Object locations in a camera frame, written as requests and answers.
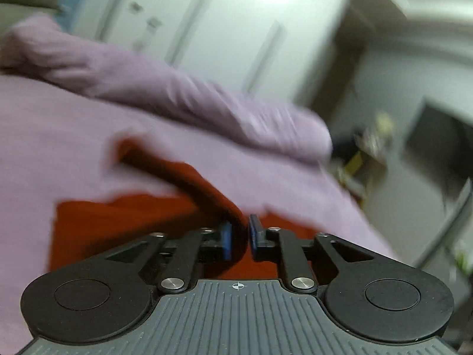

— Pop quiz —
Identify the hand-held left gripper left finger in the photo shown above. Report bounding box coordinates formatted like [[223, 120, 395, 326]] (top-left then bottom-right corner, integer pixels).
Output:
[[105, 220, 234, 294]]

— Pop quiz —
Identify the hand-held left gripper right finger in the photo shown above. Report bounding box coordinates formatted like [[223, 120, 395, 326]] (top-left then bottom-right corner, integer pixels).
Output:
[[247, 214, 375, 295]]

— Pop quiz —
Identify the red knitted garment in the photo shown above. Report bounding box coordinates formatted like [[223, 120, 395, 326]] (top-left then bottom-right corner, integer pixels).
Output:
[[50, 138, 323, 282]]

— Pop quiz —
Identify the yellow rack with clutter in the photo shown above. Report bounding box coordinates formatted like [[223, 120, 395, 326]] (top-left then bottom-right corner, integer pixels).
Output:
[[332, 113, 395, 208]]

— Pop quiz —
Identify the purple duvet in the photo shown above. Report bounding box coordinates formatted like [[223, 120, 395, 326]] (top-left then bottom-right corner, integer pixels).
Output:
[[0, 13, 334, 164]]

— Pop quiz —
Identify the purple bed sheet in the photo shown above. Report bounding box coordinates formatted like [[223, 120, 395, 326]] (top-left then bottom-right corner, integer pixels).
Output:
[[0, 74, 401, 280]]

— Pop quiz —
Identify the dark screen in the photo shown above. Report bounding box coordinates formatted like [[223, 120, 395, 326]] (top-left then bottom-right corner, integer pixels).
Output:
[[404, 98, 473, 201]]

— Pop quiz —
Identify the white wardrobe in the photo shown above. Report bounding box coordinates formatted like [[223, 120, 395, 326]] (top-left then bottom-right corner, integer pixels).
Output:
[[70, 0, 352, 109]]

